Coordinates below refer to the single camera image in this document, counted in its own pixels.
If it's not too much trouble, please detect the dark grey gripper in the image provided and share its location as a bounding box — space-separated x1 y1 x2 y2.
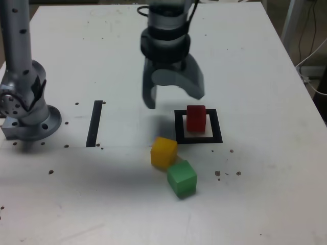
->
142 54 206 110

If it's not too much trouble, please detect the white cable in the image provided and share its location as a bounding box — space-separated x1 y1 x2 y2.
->
295 38 327 96

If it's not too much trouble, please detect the black tape strip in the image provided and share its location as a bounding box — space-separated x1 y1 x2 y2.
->
85 100 103 148

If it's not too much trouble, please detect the black tape square outline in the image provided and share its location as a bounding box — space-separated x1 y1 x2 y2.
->
174 109 223 144

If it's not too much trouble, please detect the white metal post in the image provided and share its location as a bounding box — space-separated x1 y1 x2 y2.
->
280 0 301 44

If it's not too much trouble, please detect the yellow cube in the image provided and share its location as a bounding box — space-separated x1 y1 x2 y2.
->
150 136 178 170

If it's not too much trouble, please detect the thin black hanging cable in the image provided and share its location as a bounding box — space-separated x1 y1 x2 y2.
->
297 0 319 64

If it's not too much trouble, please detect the green cube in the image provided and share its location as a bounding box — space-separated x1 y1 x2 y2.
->
167 159 198 199

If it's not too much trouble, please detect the red cube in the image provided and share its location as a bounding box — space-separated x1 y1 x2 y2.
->
185 104 207 134

